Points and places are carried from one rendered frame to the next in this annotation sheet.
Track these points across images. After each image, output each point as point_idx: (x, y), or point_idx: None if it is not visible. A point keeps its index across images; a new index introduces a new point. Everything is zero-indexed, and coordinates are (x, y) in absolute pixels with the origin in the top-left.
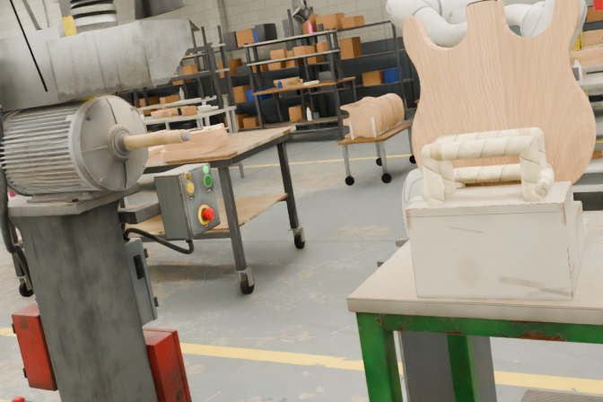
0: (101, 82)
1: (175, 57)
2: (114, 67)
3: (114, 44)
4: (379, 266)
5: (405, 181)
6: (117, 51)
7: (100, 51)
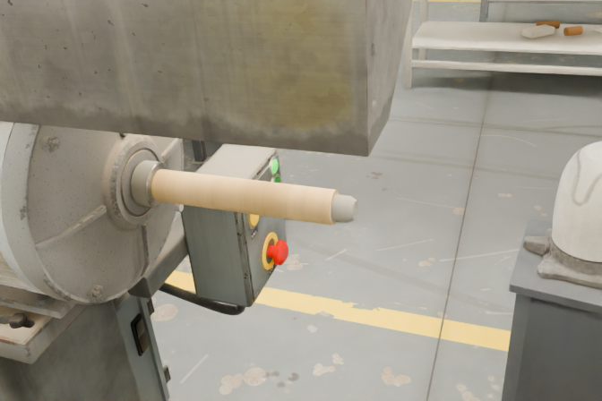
0: (122, 92)
1: (404, 11)
2: (185, 51)
3: None
4: (512, 290)
5: (578, 167)
6: None
7: None
